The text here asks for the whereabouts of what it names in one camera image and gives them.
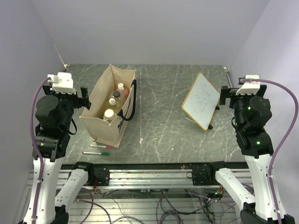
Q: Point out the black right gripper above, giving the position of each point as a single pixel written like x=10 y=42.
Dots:
x=226 y=92

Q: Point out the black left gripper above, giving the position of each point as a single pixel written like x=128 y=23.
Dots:
x=84 y=101

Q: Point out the amber liquid bottle white cap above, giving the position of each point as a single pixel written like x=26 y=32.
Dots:
x=114 y=104

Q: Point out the pale green bottle cream cap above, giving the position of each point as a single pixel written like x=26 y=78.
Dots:
x=109 y=115

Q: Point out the clear square bottle black cap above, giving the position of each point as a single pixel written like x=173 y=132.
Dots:
x=119 y=97

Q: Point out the pink liquid bottle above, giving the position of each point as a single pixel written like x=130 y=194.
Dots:
x=123 y=90

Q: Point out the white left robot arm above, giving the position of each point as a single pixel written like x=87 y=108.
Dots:
x=54 y=112

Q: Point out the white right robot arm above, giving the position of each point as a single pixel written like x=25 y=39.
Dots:
x=251 y=113

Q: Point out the beige canvas tote bag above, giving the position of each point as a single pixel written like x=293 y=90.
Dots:
x=100 y=130

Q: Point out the yellow-framed small whiteboard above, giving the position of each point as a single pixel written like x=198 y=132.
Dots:
x=201 y=102

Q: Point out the red-capped white marker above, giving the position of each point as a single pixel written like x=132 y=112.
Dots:
x=100 y=146

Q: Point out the green-capped white marker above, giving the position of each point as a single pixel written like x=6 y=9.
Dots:
x=96 y=153

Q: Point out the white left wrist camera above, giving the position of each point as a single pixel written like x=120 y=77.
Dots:
x=62 y=83

